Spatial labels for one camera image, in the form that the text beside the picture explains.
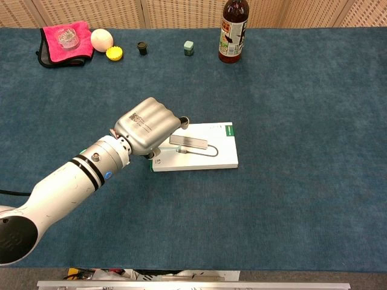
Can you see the brown labelled bottle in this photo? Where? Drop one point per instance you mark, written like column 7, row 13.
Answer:
column 231, row 36

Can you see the grey black-trimmed cloth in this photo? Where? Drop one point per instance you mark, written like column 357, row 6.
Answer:
column 43, row 59

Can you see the blue felt table cover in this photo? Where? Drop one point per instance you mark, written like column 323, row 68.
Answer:
column 272, row 196

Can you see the yellow bottle cap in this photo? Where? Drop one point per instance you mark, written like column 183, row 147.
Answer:
column 114, row 53

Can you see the white USB hub box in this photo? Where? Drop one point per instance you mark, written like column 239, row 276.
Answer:
column 211, row 163

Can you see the white plastic bag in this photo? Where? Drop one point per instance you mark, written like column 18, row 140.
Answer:
column 106, row 275

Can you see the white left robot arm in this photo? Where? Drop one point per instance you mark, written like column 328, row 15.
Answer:
column 60, row 187

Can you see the pale yellow-green block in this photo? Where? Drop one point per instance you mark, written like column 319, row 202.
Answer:
column 188, row 48

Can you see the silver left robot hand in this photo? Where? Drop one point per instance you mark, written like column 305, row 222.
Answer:
column 148, row 124

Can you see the clear glass dish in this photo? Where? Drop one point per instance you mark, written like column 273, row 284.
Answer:
column 68, row 39

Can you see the yellow tag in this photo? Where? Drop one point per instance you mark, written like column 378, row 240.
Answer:
column 72, row 271

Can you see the pink cloth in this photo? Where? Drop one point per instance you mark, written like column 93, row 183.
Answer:
column 86, row 36

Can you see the small black cylinder cap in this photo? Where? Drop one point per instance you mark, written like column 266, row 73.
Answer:
column 142, row 48

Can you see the pale egg-shaped ball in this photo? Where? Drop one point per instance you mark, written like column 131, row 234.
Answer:
column 102, row 39

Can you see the aluminium profile rail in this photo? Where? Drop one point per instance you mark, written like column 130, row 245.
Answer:
column 193, row 285

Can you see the woven wicker folding screen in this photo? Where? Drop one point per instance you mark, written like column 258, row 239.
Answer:
column 181, row 12

